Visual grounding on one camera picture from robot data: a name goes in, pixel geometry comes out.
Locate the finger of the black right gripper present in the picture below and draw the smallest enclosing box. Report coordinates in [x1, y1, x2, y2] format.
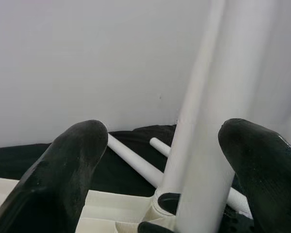
[222, 207, 255, 233]
[137, 215, 177, 233]

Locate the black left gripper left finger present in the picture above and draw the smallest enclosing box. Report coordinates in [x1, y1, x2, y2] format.
[0, 118, 109, 233]

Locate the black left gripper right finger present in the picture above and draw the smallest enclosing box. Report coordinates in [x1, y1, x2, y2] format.
[218, 118, 291, 233]

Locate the white plastic children table top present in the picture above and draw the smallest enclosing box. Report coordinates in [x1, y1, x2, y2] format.
[0, 176, 182, 233]

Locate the black tablecloth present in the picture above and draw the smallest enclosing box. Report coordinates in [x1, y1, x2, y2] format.
[0, 123, 258, 233]

